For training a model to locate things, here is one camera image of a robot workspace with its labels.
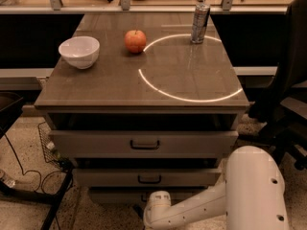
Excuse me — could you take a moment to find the black wire basket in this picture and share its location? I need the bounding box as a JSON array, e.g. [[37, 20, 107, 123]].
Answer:
[[37, 122, 63, 170]]

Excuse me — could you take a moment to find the red apple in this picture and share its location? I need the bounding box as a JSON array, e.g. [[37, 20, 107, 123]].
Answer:
[[124, 30, 147, 54]]

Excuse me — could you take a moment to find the white ceramic bowl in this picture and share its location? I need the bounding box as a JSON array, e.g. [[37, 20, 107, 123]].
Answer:
[[59, 36, 100, 69]]

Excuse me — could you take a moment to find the grey top drawer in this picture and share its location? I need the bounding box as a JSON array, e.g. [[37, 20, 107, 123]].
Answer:
[[50, 130, 238, 158]]

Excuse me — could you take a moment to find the grey middle drawer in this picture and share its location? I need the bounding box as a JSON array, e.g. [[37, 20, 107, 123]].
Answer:
[[73, 169, 222, 187]]

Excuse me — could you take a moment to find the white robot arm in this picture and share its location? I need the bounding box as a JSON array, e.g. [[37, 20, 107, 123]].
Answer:
[[143, 146, 290, 230]]

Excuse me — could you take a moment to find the black office chair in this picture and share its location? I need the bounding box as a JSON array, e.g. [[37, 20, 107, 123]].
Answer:
[[239, 0, 307, 170]]

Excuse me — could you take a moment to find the silver drink can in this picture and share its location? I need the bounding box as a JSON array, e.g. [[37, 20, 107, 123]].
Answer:
[[191, 3, 210, 44]]

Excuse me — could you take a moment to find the black side table frame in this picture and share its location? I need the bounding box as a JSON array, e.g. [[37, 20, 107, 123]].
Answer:
[[0, 92, 73, 230]]

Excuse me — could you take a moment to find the black floor cable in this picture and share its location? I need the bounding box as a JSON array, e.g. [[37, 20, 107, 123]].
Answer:
[[3, 133, 65, 195]]

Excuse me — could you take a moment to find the grey drawer cabinet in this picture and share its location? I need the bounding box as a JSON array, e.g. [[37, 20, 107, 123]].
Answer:
[[34, 12, 250, 205]]

